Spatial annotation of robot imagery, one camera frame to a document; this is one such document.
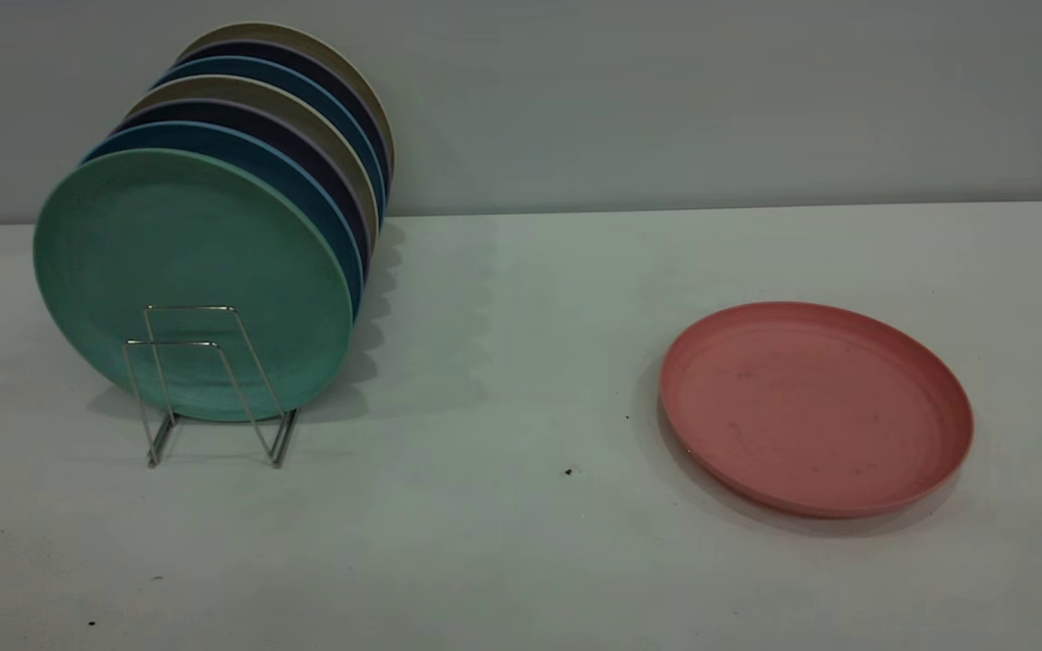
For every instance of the blue round plate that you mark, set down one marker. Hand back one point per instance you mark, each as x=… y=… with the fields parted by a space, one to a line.
x=259 y=70
x=245 y=149

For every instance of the green round plate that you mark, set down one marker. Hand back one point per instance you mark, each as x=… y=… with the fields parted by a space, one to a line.
x=186 y=262

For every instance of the beige round plate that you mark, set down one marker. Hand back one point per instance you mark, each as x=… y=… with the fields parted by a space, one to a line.
x=213 y=88
x=290 y=37

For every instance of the pink round plate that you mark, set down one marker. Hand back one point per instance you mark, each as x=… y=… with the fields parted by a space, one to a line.
x=810 y=407

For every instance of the dark purple round plate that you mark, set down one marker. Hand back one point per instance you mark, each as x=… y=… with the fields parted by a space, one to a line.
x=245 y=117
x=279 y=53

